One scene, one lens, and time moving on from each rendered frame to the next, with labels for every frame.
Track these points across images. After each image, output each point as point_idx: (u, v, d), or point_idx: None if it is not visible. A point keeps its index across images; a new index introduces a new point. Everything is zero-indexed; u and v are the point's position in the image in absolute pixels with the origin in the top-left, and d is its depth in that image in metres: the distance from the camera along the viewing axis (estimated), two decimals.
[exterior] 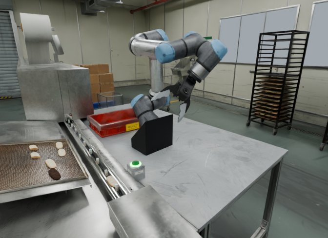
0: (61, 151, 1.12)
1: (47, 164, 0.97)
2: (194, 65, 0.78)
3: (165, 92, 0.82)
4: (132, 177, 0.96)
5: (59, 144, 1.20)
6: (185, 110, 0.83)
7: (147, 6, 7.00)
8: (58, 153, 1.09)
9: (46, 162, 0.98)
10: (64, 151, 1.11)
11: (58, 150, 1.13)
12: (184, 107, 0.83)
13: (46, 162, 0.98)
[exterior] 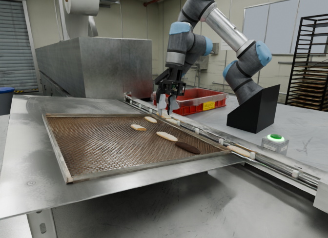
0: (163, 113, 0.85)
1: (164, 137, 0.72)
2: None
3: (171, 98, 0.86)
4: (282, 154, 0.71)
5: (151, 118, 0.95)
6: (157, 100, 0.82)
7: None
8: (163, 116, 0.82)
9: (161, 135, 0.73)
10: (167, 114, 0.85)
11: (157, 113, 0.86)
12: (159, 97, 0.82)
13: (161, 134, 0.73)
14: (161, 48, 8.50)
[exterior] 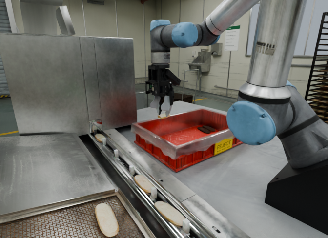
0: (168, 210, 0.50)
1: None
2: (170, 56, 0.76)
3: (170, 99, 0.81)
4: None
5: (107, 218, 0.41)
6: None
7: None
8: (172, 221, 0.47)
9: None
10: (175, 210, 0.50)
11: (157, 209, 0.50)
12: (159, 96, 0.85)
13: None
14: None
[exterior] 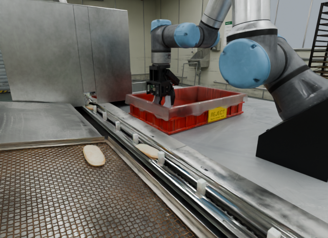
0: (89, 105, 0.98)
1: (144, 153, 0.52)
2: None
3: (171, 99, 0.82)
4: None
5: (94, 152, 0.41)
6: None
7: None
8: (89, 108, 0.95)
9: (140, 150, 0.54)
10: (93, 105, 0.98)
11: (84, 106, 0.99)
12: (158, 96, 0.85)
13: (140, 149, 0.54)
14: None
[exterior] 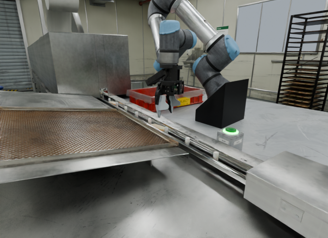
0: None
1: (111, 103, 1.33)
2: None
3: None
4: (234, 148, 0.69)
5: (159, 126, 0.90)
6: (155, 101, 0.80)
7: None
8: None
9: (109, 103, 1.35)
10: None
11: None
12: (157, 98, 0.80)
13: (109, 102, 1.35)
14: None
